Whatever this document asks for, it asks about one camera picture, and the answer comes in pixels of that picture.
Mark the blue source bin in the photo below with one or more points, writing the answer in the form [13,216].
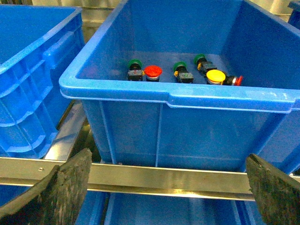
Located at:
[191,125]

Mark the green push button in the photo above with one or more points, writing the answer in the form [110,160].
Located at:
[181,73]
[203,66]
[135,72]

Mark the red mushroom push button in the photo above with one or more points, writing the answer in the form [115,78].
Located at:
[153,73]

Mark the green push button right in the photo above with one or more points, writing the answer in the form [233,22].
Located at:
[203,66]

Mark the metal front rack rail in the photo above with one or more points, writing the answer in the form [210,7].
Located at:
[133,179]

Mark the green push button left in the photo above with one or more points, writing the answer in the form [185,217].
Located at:
[135,72]

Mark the blue left neighbour bin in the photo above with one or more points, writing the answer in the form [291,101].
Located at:
[37,44]

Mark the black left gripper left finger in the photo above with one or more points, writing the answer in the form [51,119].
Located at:
[56,199]

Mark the green push button middle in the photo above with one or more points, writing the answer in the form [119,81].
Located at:
[181,73]

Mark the small red push button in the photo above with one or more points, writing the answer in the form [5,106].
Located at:
[233,80]

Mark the blue lower shelf bin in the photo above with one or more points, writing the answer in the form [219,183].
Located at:
[131,209]

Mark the yellow mushroom push button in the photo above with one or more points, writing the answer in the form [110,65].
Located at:
[215,77]

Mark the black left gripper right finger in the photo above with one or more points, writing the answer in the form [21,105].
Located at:
[277,194]

